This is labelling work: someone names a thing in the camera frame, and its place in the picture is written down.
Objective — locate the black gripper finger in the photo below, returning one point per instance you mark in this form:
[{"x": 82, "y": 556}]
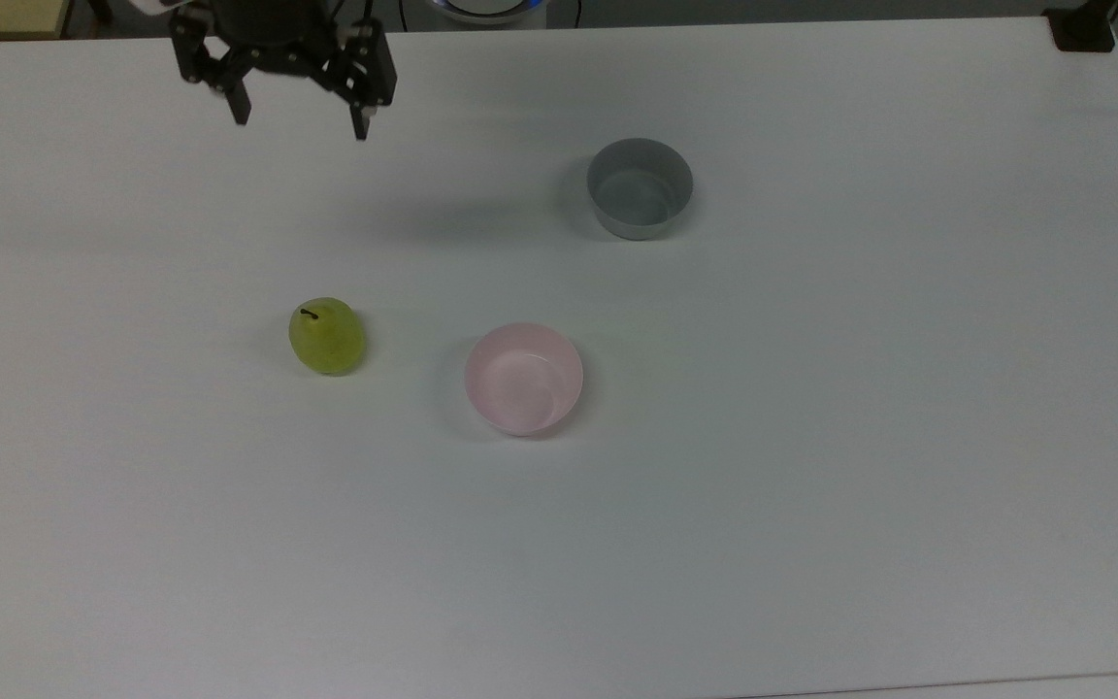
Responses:
[
  {"x": 192, "y": 53},
  {"x": 375, "y": 68}
]

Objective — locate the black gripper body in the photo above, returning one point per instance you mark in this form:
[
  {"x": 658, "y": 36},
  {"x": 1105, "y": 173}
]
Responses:
[{"x": 273, "y": 34}]

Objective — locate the green pear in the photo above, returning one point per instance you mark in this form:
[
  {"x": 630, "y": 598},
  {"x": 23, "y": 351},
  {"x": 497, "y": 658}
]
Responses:
[{"x": 326, "y": 340}]

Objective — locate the grey bowl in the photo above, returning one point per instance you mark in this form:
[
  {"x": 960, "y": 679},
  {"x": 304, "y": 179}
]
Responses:
[{"x": 637, "y": 194}]

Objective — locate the pink bowl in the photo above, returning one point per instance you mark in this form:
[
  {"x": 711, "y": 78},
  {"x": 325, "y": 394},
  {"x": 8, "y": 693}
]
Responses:
[{"x": 520, "y": 388}]

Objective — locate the black pole with clamp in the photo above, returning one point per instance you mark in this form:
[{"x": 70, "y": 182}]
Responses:
[{"x": 1083, "y": 34}]

